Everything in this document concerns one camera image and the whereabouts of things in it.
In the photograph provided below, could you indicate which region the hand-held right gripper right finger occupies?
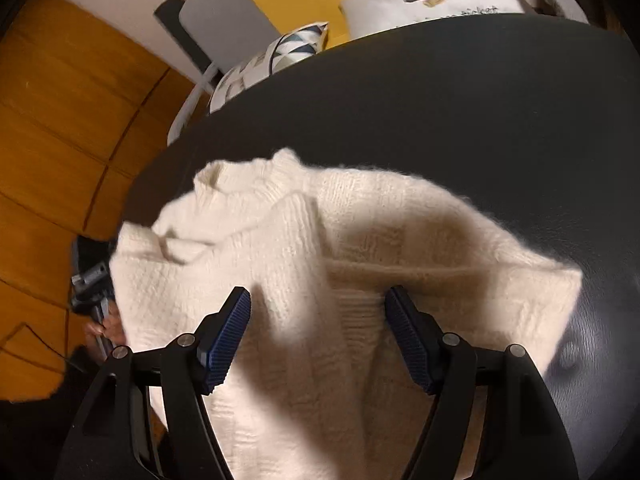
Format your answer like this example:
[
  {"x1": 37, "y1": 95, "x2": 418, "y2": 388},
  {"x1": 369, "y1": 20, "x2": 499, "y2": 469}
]
[{"x1": 384, "y1": 285, "x2": 580, "y2": 480}]

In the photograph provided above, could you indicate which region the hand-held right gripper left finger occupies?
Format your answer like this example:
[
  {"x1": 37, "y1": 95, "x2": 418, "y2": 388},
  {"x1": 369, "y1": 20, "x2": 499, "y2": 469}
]
[{"x1": 52, "y1": 286, "x2": 252, "y2": 480}]

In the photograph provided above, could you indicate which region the white knit sweater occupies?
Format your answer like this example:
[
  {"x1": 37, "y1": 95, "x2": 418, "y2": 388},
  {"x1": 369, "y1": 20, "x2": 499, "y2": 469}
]
[{"x1": 109, "y1": 147, "x2": 585, "y2": 480}]

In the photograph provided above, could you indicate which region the person's left hand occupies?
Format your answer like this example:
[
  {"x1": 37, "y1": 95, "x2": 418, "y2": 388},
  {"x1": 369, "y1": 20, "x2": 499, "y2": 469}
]
[{"x1": 82, "y1": 305, "x2": 126, "y2": 348}]

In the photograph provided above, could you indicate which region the black rolled mat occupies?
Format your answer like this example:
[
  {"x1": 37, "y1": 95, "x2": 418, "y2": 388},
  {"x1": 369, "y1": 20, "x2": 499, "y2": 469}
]
[{"x1": 154, "y1": 0, "x2": 211, "y2": 76}]

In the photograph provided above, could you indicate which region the geometric print pillow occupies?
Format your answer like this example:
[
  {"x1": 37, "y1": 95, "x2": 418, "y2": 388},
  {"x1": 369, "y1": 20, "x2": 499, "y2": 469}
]
[{"x1": 207, "y1": 21, "x2": 331, "y2": 113}]

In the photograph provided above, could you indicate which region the white deer print pillow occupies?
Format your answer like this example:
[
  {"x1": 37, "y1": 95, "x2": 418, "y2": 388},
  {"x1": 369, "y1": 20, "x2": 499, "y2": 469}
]
[{"x1": 339, "y1": 0, "x2": 533, "y2": 41}]

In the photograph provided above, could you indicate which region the black cable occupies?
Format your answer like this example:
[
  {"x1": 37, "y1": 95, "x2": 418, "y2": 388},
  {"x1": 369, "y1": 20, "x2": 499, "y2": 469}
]
[{"x1": 0, "y1": 322, "x2": 86, "y2": 373}]

